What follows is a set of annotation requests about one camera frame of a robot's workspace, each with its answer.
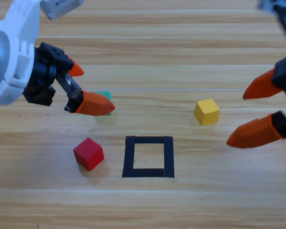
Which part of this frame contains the black tape square outline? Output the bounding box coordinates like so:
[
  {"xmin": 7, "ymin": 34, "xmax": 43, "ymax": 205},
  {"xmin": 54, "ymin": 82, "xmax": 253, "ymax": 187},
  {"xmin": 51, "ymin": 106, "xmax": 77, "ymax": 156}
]
[{"xmin": 122, "ymin": 135, "xmax": 175, "ymax": 179}]

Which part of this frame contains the red wooden cube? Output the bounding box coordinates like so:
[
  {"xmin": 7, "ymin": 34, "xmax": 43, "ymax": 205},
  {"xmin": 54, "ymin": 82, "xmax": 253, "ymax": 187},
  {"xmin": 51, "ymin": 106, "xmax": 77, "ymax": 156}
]
[{"xmin": 73, "ymin": 137, "xmax": 105, "ymax": 171}]

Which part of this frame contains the yellow wooden cube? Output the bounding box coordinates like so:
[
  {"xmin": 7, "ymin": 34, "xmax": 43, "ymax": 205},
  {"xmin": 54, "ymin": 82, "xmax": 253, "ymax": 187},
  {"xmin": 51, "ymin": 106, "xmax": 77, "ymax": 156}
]
[{"xmin": 194, "ymin": 98, "xmax": 221, "ymax": 126}]

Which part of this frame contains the green wooden cube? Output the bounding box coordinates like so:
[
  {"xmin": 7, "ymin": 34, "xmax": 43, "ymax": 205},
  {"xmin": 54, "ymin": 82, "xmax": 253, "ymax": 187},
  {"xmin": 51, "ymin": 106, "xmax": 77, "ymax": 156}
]
[{"xmin": 94, "ymin": 91, "xmax": 113, "ymax": 117}]

